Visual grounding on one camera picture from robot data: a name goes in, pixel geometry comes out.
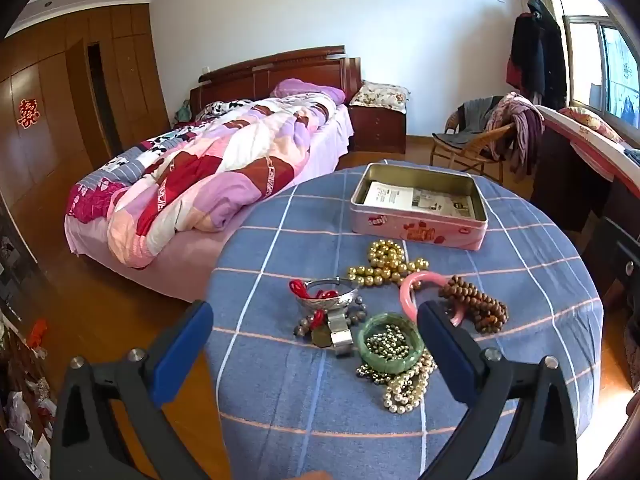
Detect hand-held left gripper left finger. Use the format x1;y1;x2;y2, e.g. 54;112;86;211
51;300;221;480

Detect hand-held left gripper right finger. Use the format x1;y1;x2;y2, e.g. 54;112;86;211
415;301;578;480

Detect brown wooden bead bracelet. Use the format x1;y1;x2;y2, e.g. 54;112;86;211
439;275;510;334

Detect small metallic bead chain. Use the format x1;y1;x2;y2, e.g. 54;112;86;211
356;324;417;383

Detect white pearl necklace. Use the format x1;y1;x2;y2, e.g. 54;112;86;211
382;350;439;415

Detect pink bangle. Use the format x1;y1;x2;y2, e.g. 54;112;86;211
400;271;469;325

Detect green jade bangle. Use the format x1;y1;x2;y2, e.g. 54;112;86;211
359;312;426;374

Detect grey stone bead bracelet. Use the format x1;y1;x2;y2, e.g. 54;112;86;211
294;296;370;339

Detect large gold bead necklace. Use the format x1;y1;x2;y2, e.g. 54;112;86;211
348;240;431;289

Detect pink metal tin box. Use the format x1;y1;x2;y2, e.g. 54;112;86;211
350;162;489;252

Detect silver bangle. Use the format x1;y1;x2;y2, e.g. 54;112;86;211
295;280;361;312

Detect red braided cord bracelet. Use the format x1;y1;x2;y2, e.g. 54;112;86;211
288;279;342;331

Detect person's right forearm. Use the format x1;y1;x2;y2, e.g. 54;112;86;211
590;392;640;480

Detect bed with pink sheet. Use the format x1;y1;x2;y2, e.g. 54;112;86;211
64;102;356;304

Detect printed paper leaflet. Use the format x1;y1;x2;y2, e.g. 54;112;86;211
362;181;475;219

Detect pink patchwork quilt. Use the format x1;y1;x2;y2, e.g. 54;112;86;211
67;94;346;268

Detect wicker chair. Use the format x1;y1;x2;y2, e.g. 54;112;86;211
431;110;516;182

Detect dark wooden desk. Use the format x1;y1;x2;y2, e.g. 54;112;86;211
530;105;640;302

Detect dark wooden nightstand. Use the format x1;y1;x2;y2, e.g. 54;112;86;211
347;102;408;156

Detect grey clothes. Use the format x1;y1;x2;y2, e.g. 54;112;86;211
432;97;506;149

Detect wooden wardrobe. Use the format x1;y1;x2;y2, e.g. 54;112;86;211
0;2;171;261

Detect floral pillow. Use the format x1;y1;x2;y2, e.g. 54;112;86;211
348;80;411;111

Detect pink floral cushion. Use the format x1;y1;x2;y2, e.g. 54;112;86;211
537;105;640;181

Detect red paper decoration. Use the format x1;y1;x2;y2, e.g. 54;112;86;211
17;99;41;129

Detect purple pillow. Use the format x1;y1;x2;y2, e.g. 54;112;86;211
271;78;347;106

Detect dark wooden bed headboard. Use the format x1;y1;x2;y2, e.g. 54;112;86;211
189;45;362;111

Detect hanging dark coats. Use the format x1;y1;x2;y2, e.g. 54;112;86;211
506;0;569;109

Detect window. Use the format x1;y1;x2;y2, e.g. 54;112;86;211
557;0;640;129

